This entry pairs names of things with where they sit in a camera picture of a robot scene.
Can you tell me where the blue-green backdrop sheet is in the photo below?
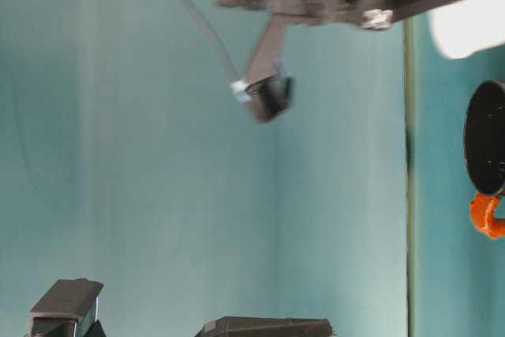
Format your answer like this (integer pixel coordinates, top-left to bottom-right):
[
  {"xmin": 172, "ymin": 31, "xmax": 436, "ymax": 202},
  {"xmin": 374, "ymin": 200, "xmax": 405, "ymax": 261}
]
[{"xmin": 0, "ymin": 0, "xmax": 407, "ymax": 337}]

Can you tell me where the black cup holder red handle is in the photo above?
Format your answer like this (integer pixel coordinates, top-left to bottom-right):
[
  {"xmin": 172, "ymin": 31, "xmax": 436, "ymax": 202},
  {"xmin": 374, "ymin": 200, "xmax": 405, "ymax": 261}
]
[{"xmin": 462, "ymin": 79, "xmax": 505, "ymax": 239}]

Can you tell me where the wrist camera on bar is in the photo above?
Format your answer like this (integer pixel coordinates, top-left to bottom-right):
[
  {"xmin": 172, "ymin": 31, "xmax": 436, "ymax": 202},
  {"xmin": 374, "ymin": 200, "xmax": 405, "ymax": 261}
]
[
  {"xmin": 29, "ymin": 278, "xmax": 106, "ymax": 337},
  {"xmin": 230, "ymin": 13, "xmax": 296, "ymax": 124}
]

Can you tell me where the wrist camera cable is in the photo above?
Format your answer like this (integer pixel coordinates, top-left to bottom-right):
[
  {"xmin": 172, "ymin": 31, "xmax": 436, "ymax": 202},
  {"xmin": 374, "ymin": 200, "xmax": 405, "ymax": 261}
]
[{"xmin": 173, "ymin": 0, "xmax": 241, "ymax": 89}]

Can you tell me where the white paper cup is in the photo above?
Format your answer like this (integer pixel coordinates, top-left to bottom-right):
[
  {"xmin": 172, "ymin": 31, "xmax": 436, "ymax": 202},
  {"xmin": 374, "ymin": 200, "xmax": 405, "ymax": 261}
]
[{"xmin": 430, "ymin": 0, "xmax": 505, "ymax": 60}]

